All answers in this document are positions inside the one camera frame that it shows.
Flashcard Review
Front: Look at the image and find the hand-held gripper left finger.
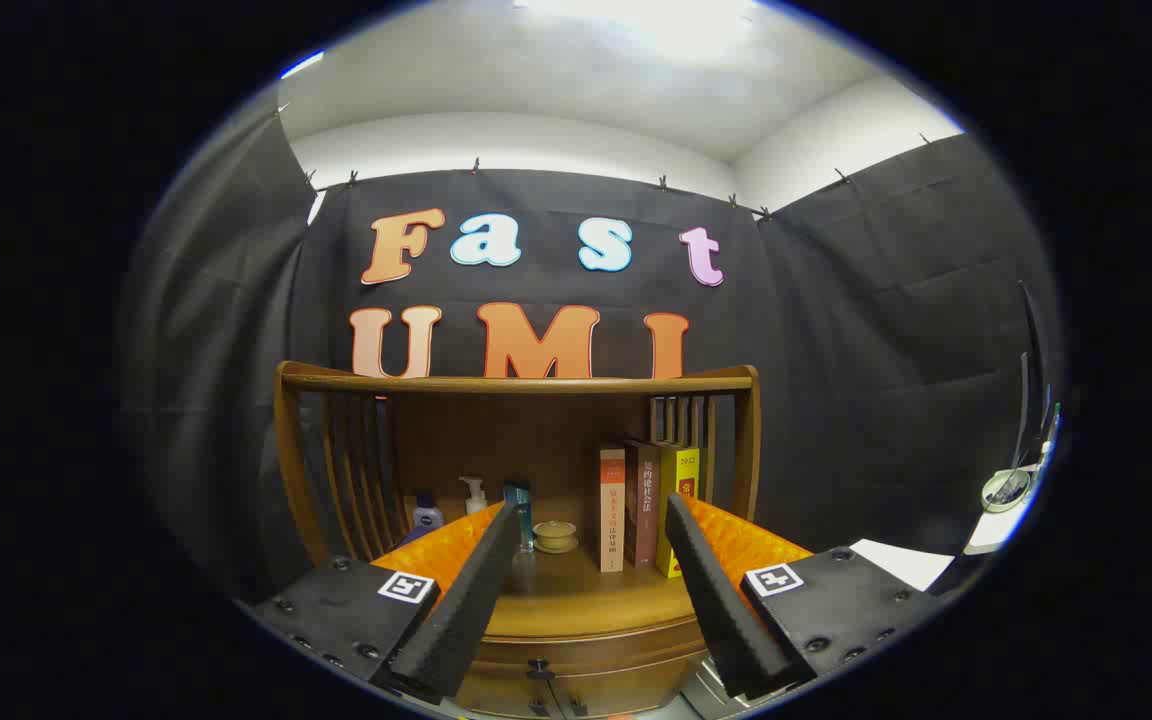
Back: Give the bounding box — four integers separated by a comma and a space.
244, 498, 525, 706

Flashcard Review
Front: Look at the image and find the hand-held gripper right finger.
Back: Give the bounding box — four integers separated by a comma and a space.
663, 492, 945, 701

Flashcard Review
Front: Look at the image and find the wooden drawer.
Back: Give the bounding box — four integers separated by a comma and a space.
471, 618, 709, 691

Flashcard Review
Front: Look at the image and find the wooden countertop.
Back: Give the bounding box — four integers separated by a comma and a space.
391, 495, 737, 641

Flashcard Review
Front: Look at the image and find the wooden cabinet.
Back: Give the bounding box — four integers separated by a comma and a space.
273, 360, 762, 719

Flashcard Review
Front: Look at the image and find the blue glass bottle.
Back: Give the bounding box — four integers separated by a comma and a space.
503, 480, 535, 551

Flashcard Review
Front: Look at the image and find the yellow book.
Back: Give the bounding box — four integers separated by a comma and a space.
656, 443, 701, 579

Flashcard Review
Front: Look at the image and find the brown book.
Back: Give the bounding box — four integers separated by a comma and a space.
622, 438, 661, 569

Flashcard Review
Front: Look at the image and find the orange and white book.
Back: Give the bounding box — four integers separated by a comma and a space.
599, 445, 627, 573

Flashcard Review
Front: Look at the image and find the white table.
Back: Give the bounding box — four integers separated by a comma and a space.
851, 538, 957, 591

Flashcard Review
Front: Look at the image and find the white desk lamp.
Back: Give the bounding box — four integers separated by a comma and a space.
980, 350, 1049, 515

